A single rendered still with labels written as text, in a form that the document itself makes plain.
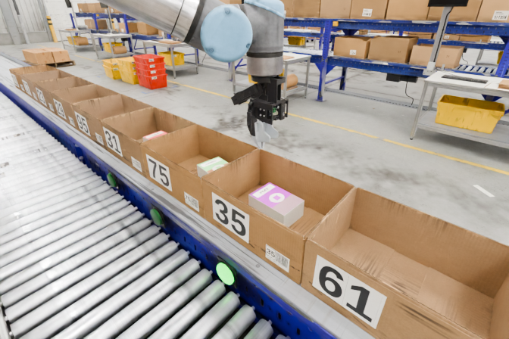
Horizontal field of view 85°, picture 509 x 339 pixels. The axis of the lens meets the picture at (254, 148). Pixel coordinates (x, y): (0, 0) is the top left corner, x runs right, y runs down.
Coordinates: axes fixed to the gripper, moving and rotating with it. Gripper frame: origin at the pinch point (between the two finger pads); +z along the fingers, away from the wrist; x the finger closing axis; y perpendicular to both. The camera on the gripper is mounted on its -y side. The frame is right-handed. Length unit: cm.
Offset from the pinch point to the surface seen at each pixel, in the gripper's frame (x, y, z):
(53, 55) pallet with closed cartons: 204, -927, 75
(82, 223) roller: -35, -67, 43
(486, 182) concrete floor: 267, 69, 123
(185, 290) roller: -26, -8, 44
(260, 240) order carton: -10.5, 9.0, 23.8
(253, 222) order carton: -10.4, 6.2, 18.7
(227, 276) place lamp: -18.2, 2.3, 36.6
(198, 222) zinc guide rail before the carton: -12.9, -16.3, 29.7
